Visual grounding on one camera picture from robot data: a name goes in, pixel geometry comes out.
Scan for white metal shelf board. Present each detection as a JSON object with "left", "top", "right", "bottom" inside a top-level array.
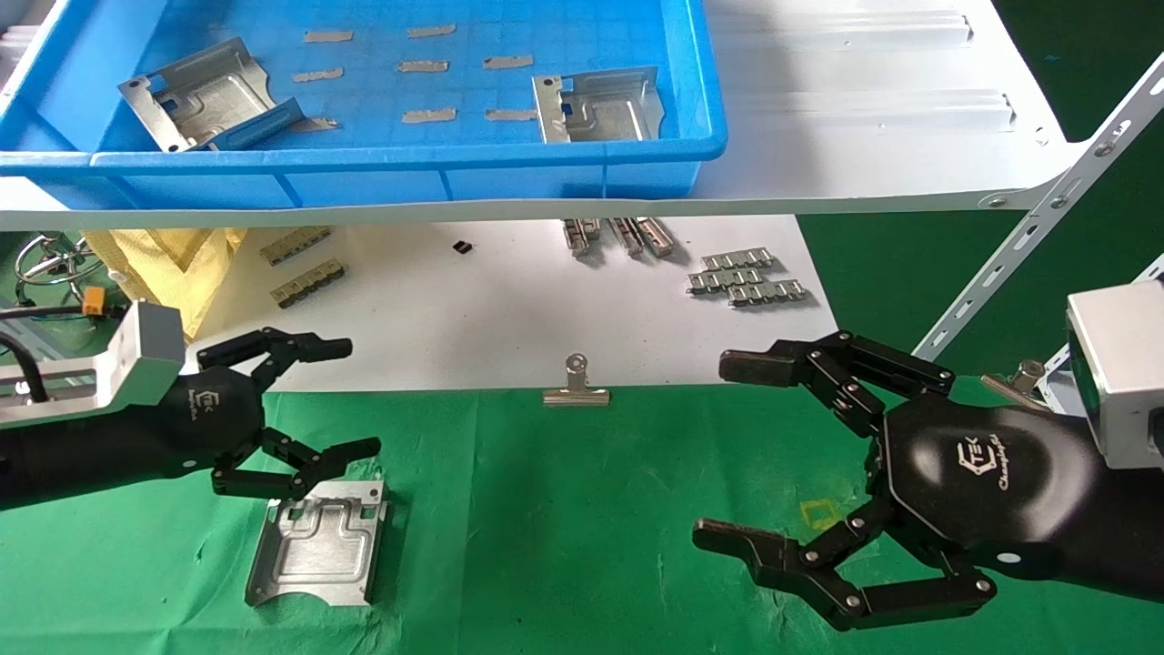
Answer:
[{"left": 0, "top": 0, "right": 1092, "bottom": 232}]

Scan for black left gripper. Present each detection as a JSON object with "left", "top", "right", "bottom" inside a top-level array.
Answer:
[{"left": 91, "top": 327, "right": 384, "bottom": 501}]

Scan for blue plastic bin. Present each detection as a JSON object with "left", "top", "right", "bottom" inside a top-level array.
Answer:
[{"left": 0, "top": 0, "right": 729, "bottom": 211}]

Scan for black cable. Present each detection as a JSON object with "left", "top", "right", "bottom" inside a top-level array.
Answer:
[{"left": 0, "top": 304, "right": 87, "bottom": 403}]

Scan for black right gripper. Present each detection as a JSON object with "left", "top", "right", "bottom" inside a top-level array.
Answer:
[{"left": 691, "top": 330, "right": 1164, "bottom": 633}]

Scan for grey connector strip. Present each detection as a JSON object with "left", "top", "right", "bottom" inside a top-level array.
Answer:
[
  {"left": 271, "top": 259, "right": 347, "bottom": 309},
  {"left": 259, "top": 227, "right": 333, "bottom": 267}
]

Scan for metal wire ring stand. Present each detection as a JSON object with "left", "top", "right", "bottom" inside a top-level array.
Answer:
[{"left": 14, "top": 232, "right": 115, "bottom": 308}]

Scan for silver binder clip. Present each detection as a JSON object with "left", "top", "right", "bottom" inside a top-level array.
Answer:
[
  {"left": 543, "top": 353, "right": 612, "bottom": 407},
  {"left": 980, "top": 359, "right": 1056, "bottom": 412}
]

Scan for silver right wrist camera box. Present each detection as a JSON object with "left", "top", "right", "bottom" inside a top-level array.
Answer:
[{"left": 1064, "top": 280, "right": 1164, "bottom": 470}]

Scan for yellow cloth bag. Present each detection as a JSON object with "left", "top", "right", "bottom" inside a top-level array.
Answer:
[{"left": 82, "top": 227, "right": 252, "bottom": 342}]

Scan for white paper sheet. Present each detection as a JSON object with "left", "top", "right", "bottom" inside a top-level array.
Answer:
[{"left": 182, "top": 216, "right": 840, "bottom": 395}]

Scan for silver metal clip strip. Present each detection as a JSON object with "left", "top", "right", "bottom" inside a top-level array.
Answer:
[
  {"left": 700, "top": 247, "right": 777, "bottom": 272},
  {"left": 687, "top": 267, "right": 766, "bottom": 296},
  {"left": 727, "top": 279, "right": 809, "bottom": 308}
]

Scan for green table cloth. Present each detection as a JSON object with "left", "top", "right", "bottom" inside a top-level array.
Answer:
[{"left": 0, "top": 387, "right": 1164, "bottom": 655}]

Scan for stamped metal bracket part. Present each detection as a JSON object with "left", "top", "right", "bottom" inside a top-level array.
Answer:
[
  {"left": 244, "top": 479, "right": 391, "bottom": 610},
  {"left": 118, "top": 36, "right": 306, "bottom": 154},
  {"left": 532, "top": 66, "right": 667, "bottom": 145}
]

